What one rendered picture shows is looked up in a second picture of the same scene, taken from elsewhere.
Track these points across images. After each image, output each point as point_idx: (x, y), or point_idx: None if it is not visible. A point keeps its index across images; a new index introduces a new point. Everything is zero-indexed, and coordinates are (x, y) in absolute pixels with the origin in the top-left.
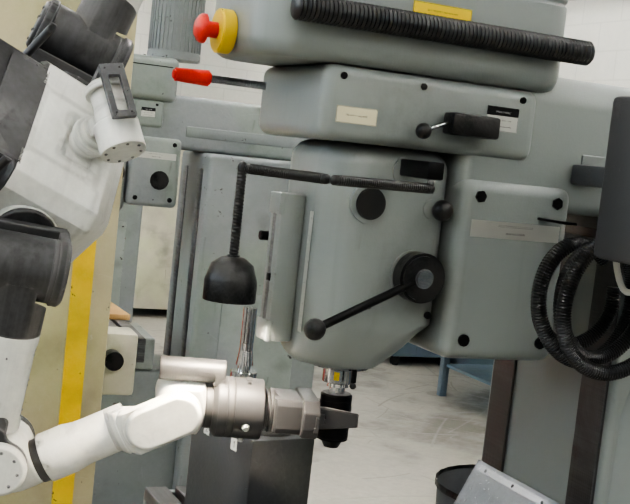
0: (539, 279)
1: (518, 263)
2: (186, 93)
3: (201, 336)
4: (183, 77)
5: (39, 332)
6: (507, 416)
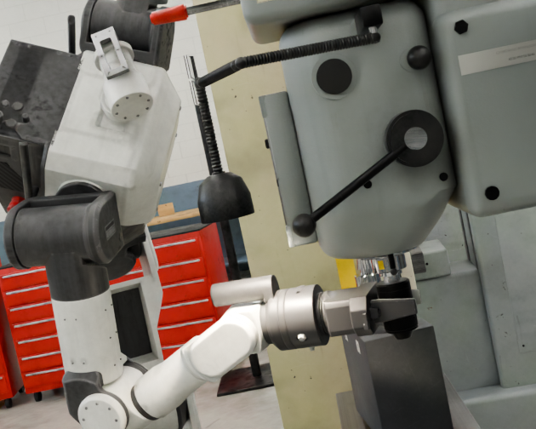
0: None
1: None
2: None
3: (482, 237)
4: (158, 19)
5: (101, 288)
6: None
